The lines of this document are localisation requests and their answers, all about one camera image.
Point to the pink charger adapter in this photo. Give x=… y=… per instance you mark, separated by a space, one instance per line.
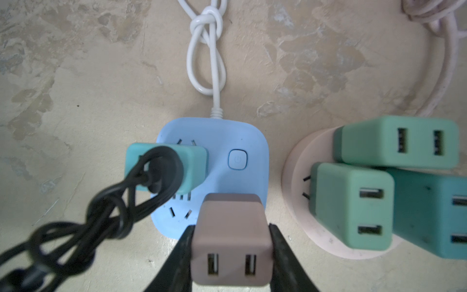
x=232 y=244

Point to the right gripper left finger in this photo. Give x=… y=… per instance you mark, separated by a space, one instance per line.
x=175 y=275

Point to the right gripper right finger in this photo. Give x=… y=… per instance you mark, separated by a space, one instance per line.
x=287 y=274

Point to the teal charger adapter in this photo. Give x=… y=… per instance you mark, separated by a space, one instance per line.
x=430 y=211

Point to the pink round power strip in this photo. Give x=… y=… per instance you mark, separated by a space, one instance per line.
x=314 y=148

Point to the green charger adapter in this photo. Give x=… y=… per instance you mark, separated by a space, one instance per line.
x=399 y=141
x=355 y=204

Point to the blue square power strip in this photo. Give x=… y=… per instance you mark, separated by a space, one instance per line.
x=238 y=162

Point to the blue charger adapter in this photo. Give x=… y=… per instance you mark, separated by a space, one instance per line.
x=194 y=159

